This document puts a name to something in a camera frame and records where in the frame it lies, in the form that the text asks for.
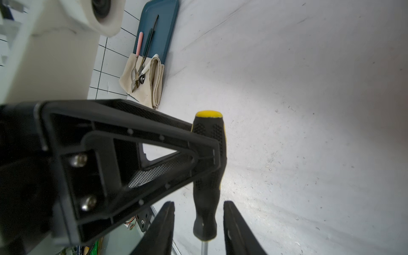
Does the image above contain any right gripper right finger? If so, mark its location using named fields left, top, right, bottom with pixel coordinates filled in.
left=224, top=201, right=267, bottom=255

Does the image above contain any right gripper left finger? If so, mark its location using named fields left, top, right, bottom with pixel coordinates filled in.
left=130, top=201, right=175, bottom=255

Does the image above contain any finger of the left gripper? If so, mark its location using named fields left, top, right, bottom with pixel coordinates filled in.
left=45, top=99, right=220, bottom=245

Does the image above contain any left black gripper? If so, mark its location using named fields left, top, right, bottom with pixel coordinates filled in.
left=1, top=103, right=64, bottom=255

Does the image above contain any large black yellow screwdriver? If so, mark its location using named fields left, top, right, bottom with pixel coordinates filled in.
left=192, top=110, right=227, bottom=255

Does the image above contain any beige cloth mat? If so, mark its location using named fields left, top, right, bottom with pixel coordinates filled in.
left=119, top=53, right=165, bottom=109

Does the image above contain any metal spoon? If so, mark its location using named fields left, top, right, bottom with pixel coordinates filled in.
left=138, top=54, right=159, bottom=84

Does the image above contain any teal tray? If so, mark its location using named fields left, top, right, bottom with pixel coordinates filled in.
left=137, top=0, right=180, bottom=64

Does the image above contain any pink handle spoon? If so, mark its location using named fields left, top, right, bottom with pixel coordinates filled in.
left=131, top=32, right=143, bottom=92

